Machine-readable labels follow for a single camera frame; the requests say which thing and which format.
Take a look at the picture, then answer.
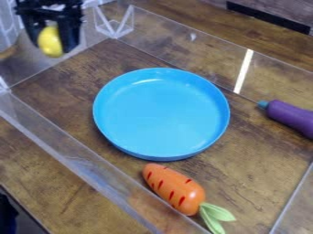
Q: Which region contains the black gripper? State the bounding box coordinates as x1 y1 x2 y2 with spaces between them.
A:
15 0 83 53

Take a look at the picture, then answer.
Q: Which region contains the yellow toy lemon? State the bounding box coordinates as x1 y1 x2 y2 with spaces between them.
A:
37 26 64 59

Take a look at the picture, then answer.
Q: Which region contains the blue round tray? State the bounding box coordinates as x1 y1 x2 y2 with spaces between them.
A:
92 68 230 161

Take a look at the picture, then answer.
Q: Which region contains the orange toy carrot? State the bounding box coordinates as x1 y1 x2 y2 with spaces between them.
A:
142 163 235 234

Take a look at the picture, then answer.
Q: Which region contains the purple toy eggplant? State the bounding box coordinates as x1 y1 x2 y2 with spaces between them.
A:
258 100 313 140

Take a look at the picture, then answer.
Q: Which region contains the clear acrylic enclosure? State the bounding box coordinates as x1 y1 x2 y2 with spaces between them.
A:
0 0 313 234

